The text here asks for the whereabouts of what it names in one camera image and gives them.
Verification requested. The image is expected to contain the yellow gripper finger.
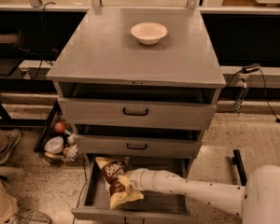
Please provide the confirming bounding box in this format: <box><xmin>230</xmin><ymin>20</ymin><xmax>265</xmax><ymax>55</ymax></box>
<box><xmin>119</xmin><ymin>175</ymin><xmax>133</xmax><ymax>189</ymax></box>

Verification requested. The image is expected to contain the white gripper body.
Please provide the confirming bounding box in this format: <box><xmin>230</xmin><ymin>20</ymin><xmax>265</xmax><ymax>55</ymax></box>
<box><xmin>125</xmin><ymin>169</ymin><xmax>177</xmax><ymax>193</ymax></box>

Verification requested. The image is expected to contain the brown chip bag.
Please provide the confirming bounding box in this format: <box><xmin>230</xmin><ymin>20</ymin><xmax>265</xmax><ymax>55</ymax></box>
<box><xmin>95</xmin><ymin>157</ymin><xmax>144</xmax><ymax>209</ymax></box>

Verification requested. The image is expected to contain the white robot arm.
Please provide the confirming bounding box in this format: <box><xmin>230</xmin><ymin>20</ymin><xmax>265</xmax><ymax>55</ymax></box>
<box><xmin>119</xmin><ymin>165</ymin><xmax>280</xmax><ymax>224</ymax></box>

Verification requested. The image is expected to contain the grey bottom drawer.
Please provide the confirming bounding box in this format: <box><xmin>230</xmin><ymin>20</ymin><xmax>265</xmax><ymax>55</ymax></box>
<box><xmin>72</xmin><ymin>154</ymin><xmax>196</xmax><ymax>224</ymax></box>

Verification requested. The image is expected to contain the grey drawer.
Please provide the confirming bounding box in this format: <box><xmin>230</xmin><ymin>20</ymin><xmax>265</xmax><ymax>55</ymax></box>
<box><xmin>75</xmin><ymin>134</ymin><xmax>201</xmax><ymax>158</ymax></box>
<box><xmin>72</xmin><ymin>154</ymin><xmax>196</xmax><ymax>224</ymax></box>
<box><xmin>58</xmin><ymin>98</ymin><xmax>217</xmax><ymax>130</ymax></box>

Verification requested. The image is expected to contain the grey middle drawer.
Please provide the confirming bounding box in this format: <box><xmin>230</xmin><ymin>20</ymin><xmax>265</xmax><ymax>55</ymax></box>
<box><xmin>75</xmin><ymin>134</ymin><xmax>201</xmax><ymax>158</ymax></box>

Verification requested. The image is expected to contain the grey top drawer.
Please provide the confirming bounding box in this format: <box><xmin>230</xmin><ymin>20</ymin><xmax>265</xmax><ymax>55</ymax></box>
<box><xmin>58</xmin><ymin>98</ymin><xmax>217</xmax><ymax>130</ymax></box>

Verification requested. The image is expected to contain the grey drawer cabinet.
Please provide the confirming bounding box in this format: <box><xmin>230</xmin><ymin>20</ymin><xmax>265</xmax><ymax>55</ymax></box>
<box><xmin>46</xmin><ymin>7</ymin><xmax>227</xmax><ymax>224</ymax></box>

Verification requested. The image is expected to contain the white bowl in basket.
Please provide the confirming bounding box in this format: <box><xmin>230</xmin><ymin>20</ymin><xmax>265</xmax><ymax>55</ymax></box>
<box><xmin>44</xmin><ymin>136</ymin><xmax>63</xmax><ymax>154</ymax></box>

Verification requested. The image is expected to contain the red apple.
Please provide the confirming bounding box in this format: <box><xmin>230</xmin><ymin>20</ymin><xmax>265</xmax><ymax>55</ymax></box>
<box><xmin>54</xmin><ymin>122</ymin><xmax>66</xmax><ymax>133</ymax></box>

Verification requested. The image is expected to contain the black metal bar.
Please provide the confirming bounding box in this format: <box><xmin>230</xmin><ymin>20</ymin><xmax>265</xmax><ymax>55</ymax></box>
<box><xmin>231</xmin><ymin>149</ymin><xmax>247</xmax><ymax>186</ymax></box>

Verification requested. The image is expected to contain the grey sneaker lower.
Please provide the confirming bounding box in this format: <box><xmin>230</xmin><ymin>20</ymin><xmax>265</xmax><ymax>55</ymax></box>
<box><xmin>7</xmin><ymin>209</ymin><xmax>51</xmax><ymax>224</ymax></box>

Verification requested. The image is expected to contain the grey sneaker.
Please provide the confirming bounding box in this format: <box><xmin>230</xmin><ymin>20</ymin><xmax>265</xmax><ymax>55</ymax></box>
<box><xmin>7</xmin><ymin>209</ymin><xmax>51</xmax><ymax>224</ymax></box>
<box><xmin>0</xmin><ymin>129</ymin><xmax>21</xmax><ymax>165</ymax></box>

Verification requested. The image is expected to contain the grey sneaker upper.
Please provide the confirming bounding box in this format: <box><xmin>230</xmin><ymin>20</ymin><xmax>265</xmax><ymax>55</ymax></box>
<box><xmin>0</xmin><ymin>129</ymin><xmax>21</xmax><ymax>165</ymax></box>

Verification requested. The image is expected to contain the white ceramic bowl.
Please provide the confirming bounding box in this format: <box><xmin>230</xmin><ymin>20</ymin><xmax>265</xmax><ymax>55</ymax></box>
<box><xmin>131</xmin><ymin>22</ymin><xmax>168</xmax><ymax>46</ymax></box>

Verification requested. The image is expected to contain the black power adapter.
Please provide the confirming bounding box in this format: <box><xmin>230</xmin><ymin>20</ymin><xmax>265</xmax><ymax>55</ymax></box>
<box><xmin>242</xmin><ymin>63</ymin><xmax>260</xmax><ymax>74</ymax></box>

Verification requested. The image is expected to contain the black cable right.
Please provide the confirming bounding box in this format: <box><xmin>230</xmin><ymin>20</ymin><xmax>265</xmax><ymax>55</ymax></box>
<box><xmin>227</xmin><ymin>67</ymin><xmax>280</xmax><ymax>127</ymax></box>

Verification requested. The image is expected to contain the black cable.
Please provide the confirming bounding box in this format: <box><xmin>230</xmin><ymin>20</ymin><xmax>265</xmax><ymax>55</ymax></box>
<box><xmin>18</xmin><ymin>1</ymin><xmax>61</xmax><ymax>80</ymax></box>
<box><xmin>227</xmin><ymin>67</ymin><xmax>280</xmax><ymax>127</ymax></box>

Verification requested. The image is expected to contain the black cable left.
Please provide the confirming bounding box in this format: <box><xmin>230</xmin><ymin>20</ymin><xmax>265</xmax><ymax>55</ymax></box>
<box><xmin>18</xmin><ymin>1</ymin><xmax>61</xmax><ymax>80</ymax></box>

